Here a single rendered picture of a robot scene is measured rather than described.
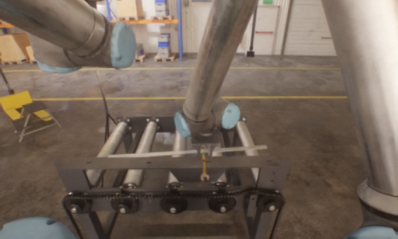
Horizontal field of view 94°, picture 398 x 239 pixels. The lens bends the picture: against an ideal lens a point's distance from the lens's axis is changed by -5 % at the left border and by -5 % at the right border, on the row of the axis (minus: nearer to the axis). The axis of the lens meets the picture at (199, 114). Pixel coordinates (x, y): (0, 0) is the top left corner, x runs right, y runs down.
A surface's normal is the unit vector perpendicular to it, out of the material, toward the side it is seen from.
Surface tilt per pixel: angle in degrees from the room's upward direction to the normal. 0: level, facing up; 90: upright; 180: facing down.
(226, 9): 104
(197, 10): 90
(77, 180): 90
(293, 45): 90
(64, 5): 94
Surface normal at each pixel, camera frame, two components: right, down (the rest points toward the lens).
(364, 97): -0.92, 0.26
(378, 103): -0.78, 0.23
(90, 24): 0.96, 0.20
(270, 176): 0.02, 0.47
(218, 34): -0.43, 0.62
